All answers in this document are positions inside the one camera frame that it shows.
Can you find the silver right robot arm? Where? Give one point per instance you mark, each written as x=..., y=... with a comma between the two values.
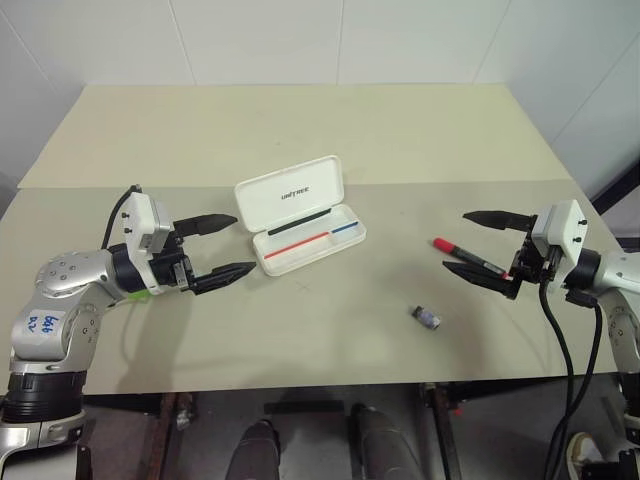
x=620, y=272

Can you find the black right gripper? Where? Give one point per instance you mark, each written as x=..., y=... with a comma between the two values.
x=530, y=262

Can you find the dark furniture frame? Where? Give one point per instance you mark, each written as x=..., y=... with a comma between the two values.
x=620, y=190

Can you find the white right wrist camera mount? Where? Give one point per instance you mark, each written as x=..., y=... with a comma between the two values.
x=565, y=225

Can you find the red and black marker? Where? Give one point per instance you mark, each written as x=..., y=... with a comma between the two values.
x=442, y=244

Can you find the white plastic pencil case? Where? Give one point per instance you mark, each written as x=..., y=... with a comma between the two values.
x=310, y=180

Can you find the dark rounded shape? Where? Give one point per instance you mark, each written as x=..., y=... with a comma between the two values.
x=257, y=450
x=382, y=445

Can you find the green and white eraser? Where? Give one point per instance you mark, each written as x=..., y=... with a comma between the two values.
x=136, y=296

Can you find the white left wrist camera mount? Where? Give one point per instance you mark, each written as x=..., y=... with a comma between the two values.
x=137, y=220

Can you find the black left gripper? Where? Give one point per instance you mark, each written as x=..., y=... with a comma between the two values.
x=167, y=267

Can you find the black table crossbar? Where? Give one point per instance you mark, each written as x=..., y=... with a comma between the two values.
x=305, y=407

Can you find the white and brown shoe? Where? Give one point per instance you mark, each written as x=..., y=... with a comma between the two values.
x=582, y=452

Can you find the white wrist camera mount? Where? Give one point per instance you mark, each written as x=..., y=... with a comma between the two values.
x=565, y=225
x=137, y=220

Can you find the rusty table frame leg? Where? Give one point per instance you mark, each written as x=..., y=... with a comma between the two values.
x=445, y=435
x=167, y=435

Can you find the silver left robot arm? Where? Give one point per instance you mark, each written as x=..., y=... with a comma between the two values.
x=60, y=280

